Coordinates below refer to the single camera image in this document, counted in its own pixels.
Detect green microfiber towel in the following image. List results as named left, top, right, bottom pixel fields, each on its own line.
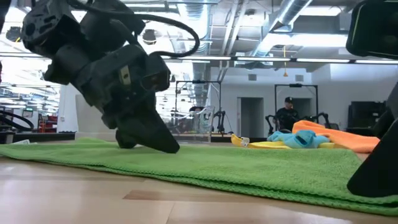
left=0, top=138, right=398, bottom=217

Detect black storage cabinet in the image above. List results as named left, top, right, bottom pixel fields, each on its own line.
left=347, top=100, right=388, bottom=137

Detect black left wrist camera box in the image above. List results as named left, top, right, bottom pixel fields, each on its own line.
left=139, top=53, right=172, bottom=93

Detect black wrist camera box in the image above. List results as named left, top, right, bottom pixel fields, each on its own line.
left=139, top=53, right=172, bottom=93
left=346, top=0, right=398, bottom=60

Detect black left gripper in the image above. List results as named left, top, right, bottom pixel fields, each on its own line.
left=43, top=43, right=181, bottom=154

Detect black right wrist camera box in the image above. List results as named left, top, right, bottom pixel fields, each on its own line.
left=346, top=0, right=398, bottom=60

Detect black curved hose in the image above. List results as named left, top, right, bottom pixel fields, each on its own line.
left=0, top=110, right=35, bottom=131

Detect orange microfiber towel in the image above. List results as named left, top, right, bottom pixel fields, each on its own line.
left=292, top=119, right=381, bottom=154

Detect clear plastic bin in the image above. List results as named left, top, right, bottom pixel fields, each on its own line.
left=167, top=105, right=216, bottom=144

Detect blue microfiber towel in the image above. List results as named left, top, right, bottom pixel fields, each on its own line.
left=267, top=129, right=330, bottom=149

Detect black metal frame stand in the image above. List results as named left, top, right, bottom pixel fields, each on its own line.
left=274, top=83, right=319, bottom=125

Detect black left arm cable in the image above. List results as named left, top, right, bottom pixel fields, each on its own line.
left=67, top=0, right=201, bottom=58

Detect yellow microfiber towel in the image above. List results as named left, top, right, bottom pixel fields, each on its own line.
left=230, top=134, right=343, bottom=150

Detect person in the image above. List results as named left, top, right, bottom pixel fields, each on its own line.
left=275, top=96, right=302, bottom=133

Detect black ceiling-hung camera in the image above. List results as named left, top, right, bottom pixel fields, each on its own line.
left=5, top=26, right=24, bottom=43
left=142, top=28, right=158, bottom=45

